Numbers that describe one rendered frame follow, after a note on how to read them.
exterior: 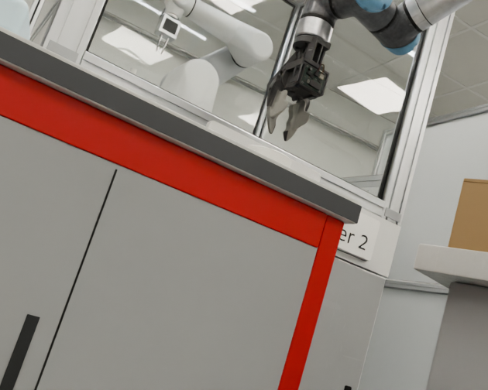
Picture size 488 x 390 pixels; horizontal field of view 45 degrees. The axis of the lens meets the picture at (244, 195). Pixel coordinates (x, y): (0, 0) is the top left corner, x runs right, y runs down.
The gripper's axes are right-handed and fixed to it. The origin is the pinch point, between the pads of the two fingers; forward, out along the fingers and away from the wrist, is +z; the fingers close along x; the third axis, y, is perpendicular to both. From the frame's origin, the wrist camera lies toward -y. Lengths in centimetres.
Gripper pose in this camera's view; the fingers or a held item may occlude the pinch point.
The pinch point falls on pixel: (277, 131)
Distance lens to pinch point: 122.1
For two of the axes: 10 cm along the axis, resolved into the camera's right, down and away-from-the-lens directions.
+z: -3.0, 9.3, -2.0
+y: 5.0, -0.3, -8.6
